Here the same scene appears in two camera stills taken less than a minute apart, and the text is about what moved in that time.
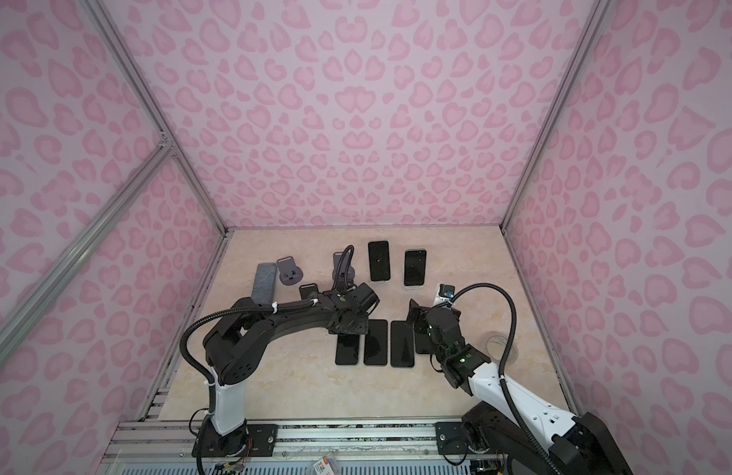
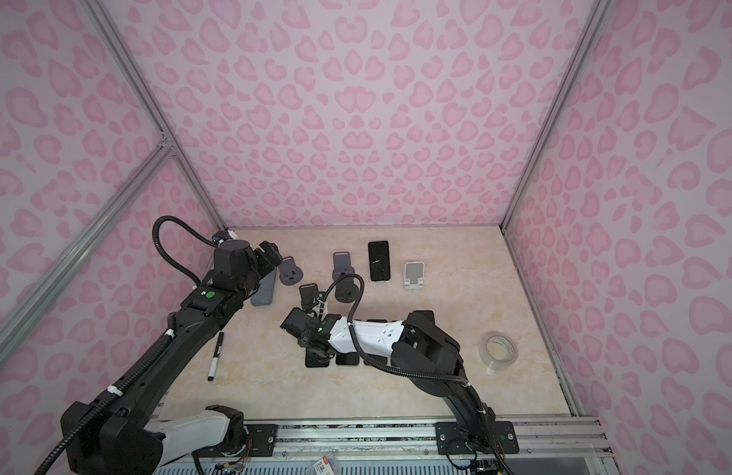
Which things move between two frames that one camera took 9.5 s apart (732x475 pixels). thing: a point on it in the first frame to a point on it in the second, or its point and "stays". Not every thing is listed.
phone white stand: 379,260 stays
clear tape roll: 496,347 stays
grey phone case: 264,284 stays
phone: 347,349 stays
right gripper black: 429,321 to 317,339
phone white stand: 414,267 to 312,359
